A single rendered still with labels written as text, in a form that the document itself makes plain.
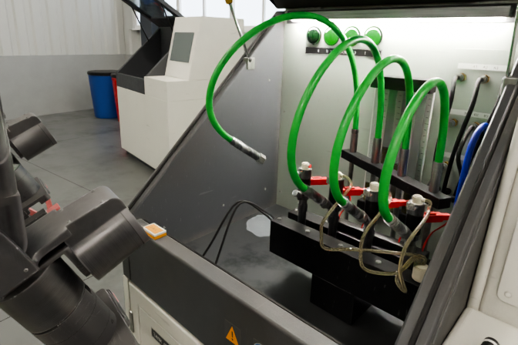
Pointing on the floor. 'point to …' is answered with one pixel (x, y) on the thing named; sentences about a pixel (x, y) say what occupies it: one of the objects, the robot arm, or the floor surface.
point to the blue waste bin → (102, 93)
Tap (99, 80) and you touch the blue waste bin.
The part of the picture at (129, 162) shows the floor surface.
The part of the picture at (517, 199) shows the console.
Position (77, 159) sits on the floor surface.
